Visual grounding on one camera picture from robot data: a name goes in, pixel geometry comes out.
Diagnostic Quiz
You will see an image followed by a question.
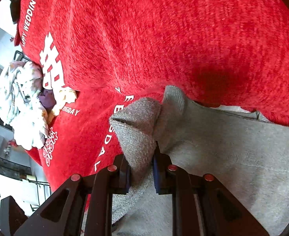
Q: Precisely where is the grey knitted garment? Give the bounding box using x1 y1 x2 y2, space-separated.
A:
110 86 289 235

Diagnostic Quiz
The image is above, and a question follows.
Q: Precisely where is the dark purple small cloth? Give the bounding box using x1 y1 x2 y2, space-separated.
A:
39 88 56 112

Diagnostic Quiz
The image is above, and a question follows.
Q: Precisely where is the white patterned crumpled cloth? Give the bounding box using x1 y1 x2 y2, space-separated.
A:
0 61 49 150

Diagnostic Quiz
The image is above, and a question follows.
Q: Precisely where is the cream yellow small cloth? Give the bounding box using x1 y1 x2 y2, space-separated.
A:
46 87 77 125

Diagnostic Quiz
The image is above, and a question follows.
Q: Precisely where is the black item by pillow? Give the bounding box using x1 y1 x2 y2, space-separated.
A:
10 0 21 25

